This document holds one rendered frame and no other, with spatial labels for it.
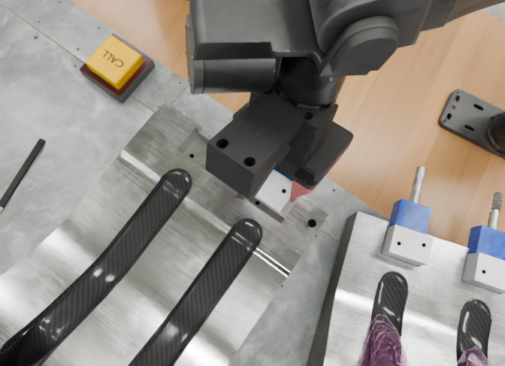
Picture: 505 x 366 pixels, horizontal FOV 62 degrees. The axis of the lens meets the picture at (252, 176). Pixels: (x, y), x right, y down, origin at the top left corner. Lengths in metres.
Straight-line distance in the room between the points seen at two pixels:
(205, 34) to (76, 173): 0.42
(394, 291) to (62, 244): 0.41
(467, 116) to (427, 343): 0.35
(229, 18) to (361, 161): 0.41
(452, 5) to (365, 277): 0.37
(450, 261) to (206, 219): 0.32
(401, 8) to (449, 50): 0.53
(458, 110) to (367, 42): 0.49
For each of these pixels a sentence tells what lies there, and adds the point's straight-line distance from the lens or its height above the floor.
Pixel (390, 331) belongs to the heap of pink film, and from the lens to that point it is 0.56.
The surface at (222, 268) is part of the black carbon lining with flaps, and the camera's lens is 0.52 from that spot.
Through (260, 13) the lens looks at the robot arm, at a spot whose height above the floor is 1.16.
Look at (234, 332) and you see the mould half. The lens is 0.52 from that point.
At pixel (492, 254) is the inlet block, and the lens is 0.62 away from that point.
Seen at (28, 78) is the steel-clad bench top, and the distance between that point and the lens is 0.75.
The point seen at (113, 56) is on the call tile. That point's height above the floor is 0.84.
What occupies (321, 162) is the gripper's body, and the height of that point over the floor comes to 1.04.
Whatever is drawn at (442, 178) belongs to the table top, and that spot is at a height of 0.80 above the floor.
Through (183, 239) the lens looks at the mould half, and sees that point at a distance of 0.52.
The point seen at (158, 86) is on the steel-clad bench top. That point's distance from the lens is 0.68.
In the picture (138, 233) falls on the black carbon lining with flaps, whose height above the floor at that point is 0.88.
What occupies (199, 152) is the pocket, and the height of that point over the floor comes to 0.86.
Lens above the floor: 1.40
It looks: 75 degrees down
